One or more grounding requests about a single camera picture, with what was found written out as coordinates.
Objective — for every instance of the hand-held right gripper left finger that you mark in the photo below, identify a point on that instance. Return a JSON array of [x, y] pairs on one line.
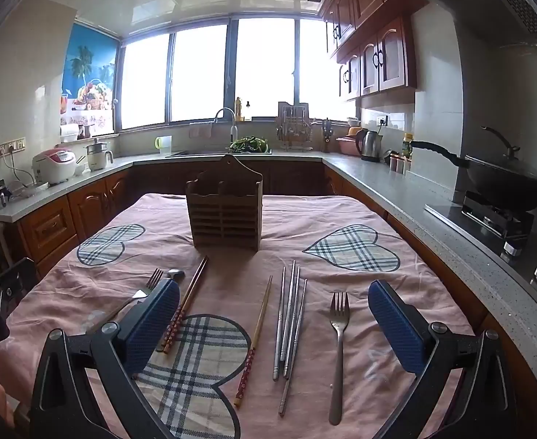
[[154, 324]]

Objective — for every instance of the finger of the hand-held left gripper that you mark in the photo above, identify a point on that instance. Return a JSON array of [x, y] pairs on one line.
[[14, 283]]

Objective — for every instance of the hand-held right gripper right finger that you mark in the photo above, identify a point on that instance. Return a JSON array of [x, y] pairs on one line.
[[396, 329]]

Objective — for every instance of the wooden chopstick with red end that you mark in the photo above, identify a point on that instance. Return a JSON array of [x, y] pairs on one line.
[[257, 329], [195, 290], [194, 283]]

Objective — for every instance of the metal chopstick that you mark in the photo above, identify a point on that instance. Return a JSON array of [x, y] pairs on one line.
[[279, 324], [289, 311], [284, 398], [293, 320]]

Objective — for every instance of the wooden utensil holder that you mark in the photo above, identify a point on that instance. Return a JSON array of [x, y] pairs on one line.
[[225, 219]]

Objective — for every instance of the metal fork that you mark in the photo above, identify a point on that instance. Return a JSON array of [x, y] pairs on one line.
[[337, 375], [154, 280]]

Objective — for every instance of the metal spoon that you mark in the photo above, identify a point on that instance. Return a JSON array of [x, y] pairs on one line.
[[175, 274]]

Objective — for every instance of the small black stand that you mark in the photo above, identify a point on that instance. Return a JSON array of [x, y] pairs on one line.
[[1, 194]]

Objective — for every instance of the grey kitchen countertop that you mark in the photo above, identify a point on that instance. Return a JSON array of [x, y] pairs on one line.
[[433, 238]]

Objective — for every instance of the pink cloth with plaid hearts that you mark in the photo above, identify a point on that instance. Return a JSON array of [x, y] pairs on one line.
[[250, 265]]

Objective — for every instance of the white and red rice cooker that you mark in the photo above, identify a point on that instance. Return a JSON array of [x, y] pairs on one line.
[[53, 167]]

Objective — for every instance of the white bowl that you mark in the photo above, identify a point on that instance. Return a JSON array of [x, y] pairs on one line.
[[79, 169]]

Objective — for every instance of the gas stove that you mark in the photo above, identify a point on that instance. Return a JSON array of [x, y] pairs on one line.
[[487, 219]]

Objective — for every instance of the white electric cooking pot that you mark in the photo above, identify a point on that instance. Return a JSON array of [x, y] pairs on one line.
[[99, 158]]

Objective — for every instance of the set of spice jars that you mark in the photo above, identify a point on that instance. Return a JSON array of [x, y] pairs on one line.
[[398, 163]]

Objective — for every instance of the kitchen sink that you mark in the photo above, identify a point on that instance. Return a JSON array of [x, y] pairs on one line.
[[195, 152]]

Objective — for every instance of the black wok with lid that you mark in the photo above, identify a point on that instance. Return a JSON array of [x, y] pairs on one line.
[[506, 183]]

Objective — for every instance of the yellow label oil bottle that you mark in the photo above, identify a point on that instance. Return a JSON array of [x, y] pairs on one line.
[[407, 146]]

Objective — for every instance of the steel electric kettle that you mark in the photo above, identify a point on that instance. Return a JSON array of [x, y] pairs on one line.
[[371, 146]]

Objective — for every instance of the pink basin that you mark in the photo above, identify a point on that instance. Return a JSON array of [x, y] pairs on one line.
[[347, 146]]

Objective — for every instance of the hanging dish cloth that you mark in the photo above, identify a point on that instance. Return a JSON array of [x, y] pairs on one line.
[[201, 130]]

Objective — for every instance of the knife block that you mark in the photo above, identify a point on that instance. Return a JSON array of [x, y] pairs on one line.
[[327, 139]]

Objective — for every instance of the orange bowl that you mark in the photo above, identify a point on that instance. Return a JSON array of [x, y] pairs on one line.
[[353, 131]]

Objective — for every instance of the green vegetables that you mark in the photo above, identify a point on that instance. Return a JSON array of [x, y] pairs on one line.
[[249, 144]]

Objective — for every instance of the curved sink faucet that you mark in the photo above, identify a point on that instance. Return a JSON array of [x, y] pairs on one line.
[[231, 123]]

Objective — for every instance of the metal dish rack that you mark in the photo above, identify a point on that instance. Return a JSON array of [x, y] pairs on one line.
[[294, 130]]

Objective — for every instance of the tropical fruit poster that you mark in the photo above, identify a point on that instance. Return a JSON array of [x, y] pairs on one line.
[[90, 64]]

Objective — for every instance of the kitchen window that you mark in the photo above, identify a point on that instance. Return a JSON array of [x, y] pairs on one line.
[[195, 77]]

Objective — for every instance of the wooden upper cabinets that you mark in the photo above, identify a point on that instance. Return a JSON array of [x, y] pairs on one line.
[[378, 36]]

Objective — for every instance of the wall socket with plug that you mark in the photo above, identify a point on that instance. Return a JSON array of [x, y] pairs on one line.
[[381, 121]]

